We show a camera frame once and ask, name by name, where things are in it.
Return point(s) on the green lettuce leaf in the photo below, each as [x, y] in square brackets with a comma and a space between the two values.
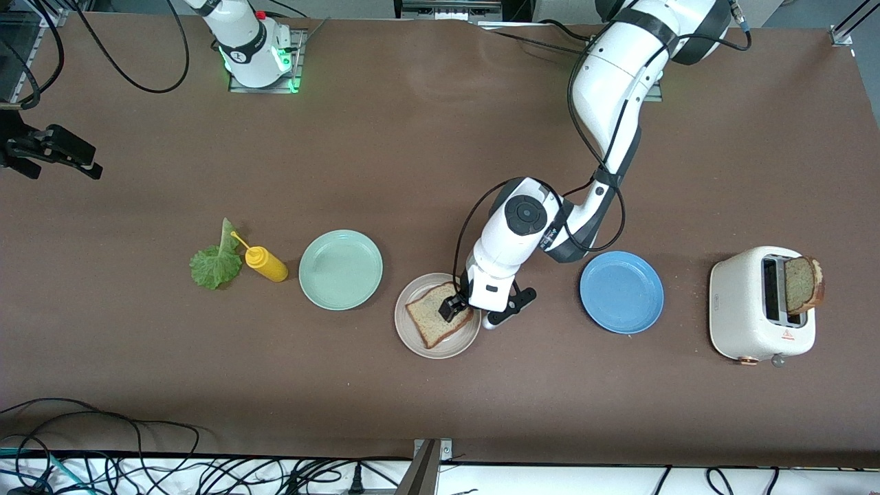
[214, 268]

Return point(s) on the black metal frame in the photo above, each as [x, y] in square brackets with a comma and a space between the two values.
[447, 8]

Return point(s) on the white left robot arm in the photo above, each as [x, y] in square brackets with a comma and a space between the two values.
[612, 75]

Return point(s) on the beige plate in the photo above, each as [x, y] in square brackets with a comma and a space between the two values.
[419, 344]

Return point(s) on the blue plate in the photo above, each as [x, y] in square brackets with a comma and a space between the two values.
[622, 292]

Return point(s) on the mint green plate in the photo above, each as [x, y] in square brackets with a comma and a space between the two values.
[340, 269]

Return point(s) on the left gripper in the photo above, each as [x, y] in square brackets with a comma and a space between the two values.
[454, 305]

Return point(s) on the yellow squeeze bottle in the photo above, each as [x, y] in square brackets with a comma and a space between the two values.
[268, 265]

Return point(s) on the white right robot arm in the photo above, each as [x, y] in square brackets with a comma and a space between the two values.
[244, 41]

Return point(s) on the white two-slot toaster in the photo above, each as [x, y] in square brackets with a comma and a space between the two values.
[739, 309]

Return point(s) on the grey metal bracket post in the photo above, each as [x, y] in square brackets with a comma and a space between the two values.
[426, 471]

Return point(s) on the black power plug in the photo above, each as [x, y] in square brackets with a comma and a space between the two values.
[356, 481]

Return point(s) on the brown crust bread slice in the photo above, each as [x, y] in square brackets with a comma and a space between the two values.
[801, 285]
[430, 323]

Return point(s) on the aluminium table corner bracket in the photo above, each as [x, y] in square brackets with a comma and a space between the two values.
[839, 36]

